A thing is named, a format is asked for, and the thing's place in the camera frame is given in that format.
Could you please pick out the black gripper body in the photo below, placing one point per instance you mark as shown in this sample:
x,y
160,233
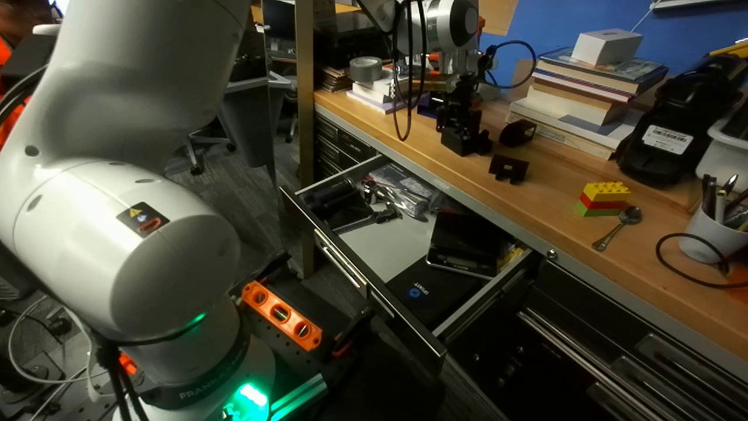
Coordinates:
x,y
466,89

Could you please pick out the black printed block with window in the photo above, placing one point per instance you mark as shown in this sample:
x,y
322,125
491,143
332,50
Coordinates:
x,y
468,143

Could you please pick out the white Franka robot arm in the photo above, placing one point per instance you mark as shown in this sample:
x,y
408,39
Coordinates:
x,y
117,235

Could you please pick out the white flat box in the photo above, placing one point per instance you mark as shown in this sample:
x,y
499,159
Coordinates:
x,y
375,94

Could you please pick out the clear plastic parts bag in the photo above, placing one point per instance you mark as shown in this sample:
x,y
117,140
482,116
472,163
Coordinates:
x,y
399,191

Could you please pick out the thick cream paged book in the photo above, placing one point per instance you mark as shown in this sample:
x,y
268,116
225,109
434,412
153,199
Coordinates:
x,y
575,102

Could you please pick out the black workbench cabinet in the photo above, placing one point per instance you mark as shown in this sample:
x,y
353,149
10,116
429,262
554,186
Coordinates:
x,y
342,149

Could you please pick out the blue back panel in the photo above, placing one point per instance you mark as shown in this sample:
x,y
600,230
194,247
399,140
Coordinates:
x,y
561,23

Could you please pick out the stacked books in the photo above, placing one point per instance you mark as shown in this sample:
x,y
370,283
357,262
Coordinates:
x,y
603,70

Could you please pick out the small yellow object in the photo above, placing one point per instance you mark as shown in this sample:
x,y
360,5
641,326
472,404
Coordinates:
x,y
510,256

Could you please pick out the small white box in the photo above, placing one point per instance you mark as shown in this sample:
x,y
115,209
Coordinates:
x,y
606,48

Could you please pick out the yellow red green Lego stack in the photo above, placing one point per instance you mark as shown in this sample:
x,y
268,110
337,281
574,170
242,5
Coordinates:
x,y
600,197

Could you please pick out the metal spoon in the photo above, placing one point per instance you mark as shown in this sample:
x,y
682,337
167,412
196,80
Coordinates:
x,y
617,225

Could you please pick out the black iFixit pouch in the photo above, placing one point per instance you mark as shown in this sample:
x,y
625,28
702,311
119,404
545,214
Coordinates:
x,y
423,298

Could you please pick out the black device with white label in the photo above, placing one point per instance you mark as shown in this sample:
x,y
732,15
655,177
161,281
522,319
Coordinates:
x,y
669,125

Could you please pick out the grey plastic bin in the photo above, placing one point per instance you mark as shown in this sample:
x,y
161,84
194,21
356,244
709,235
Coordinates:
x,y
253,117

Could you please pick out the black clamp with red trigger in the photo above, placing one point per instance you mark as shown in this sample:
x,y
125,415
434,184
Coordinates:
x,y
351,331

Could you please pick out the metal utensil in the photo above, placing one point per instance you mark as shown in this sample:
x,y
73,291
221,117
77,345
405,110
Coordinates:
x,y
730,188
707,195

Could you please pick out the grey office chair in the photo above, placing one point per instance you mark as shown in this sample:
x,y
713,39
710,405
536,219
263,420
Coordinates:
x,y
207,152

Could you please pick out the white plastic bin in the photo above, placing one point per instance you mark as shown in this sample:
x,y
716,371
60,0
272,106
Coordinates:
x,y
727,149

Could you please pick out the orange spirit level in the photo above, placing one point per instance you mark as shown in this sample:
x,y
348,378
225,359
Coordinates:
x,y
281,317

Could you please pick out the white cup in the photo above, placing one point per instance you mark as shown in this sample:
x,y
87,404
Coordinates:
x,y
713,235

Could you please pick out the small orange clamp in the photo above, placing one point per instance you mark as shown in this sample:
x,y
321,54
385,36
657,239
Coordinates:
x,y
126,366

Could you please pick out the person in red jacket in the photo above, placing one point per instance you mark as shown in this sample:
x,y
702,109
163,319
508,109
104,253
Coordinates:
x,y
8,125

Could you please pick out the black printed bracket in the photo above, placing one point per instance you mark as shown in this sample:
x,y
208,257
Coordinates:
x,y
508,167
517,132

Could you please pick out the grey duct tape roll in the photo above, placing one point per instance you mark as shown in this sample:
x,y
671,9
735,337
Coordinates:
x,y
364,70

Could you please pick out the wooden post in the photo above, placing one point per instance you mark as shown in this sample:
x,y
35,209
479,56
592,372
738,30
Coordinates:
x,y
305,77

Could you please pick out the aluminium extrusion rail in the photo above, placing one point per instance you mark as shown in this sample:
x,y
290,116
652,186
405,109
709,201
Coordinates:
x,y
299,395

